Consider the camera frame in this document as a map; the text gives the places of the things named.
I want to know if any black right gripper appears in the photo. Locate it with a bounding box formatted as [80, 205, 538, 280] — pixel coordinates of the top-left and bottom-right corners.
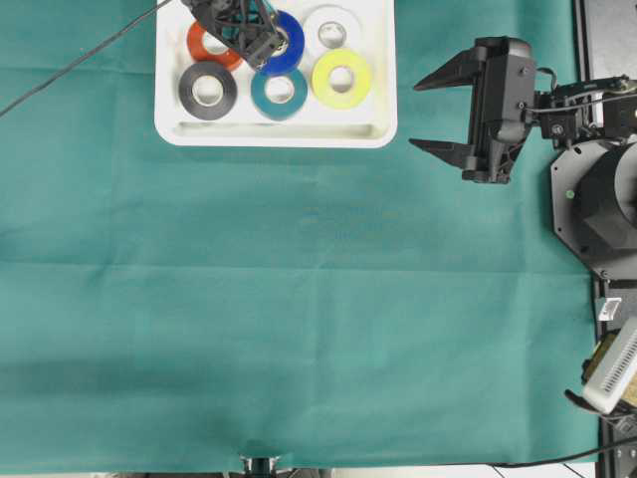
[408, 36, 583, 185]

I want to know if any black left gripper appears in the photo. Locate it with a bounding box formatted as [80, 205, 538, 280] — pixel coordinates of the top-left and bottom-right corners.
[182, 0, 282, 70]

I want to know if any blue tape roll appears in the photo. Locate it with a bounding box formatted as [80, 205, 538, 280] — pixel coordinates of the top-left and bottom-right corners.
[261, 10, 305, 76]

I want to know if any red tape roll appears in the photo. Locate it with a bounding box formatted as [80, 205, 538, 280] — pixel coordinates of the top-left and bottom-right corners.
[186, 22, 243, 71]

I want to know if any black tape roll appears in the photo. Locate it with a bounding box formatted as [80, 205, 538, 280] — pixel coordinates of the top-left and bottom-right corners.
[178, 62, 238, 121]

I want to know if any white tape roll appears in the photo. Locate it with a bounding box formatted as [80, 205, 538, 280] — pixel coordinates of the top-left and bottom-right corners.
[303, 5, 362, 58]

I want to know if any yellow tape roll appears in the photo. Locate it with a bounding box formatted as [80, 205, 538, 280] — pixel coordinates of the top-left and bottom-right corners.
[312, 48, 372, 110]

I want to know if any green tape roll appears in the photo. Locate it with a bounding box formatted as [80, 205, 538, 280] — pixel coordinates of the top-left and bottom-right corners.
[251, 70, 309, 121]

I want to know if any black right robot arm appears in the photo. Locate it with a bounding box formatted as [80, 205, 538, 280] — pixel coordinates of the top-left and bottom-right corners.
[410, 36, 636, 184]

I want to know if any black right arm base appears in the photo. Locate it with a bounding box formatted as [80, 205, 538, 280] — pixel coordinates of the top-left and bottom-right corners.
[550, 140, 636, 281]

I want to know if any white plastic case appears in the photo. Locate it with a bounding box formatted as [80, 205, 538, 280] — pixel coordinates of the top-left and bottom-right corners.
[154, 1, 398, 148]

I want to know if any green table cloth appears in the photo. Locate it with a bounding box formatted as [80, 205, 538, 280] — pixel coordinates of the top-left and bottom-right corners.
[1, 1, 597, 473]

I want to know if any white power adapter box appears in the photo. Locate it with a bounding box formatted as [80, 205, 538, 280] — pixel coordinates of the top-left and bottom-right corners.
[583, 317, 636, 414]

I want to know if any black tripod head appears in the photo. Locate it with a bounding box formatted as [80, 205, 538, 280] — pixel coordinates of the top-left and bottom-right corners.
[238, 453, 310, 478]

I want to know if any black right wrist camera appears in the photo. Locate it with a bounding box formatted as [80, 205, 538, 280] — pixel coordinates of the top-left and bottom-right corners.
[483, 37, 536, 144]

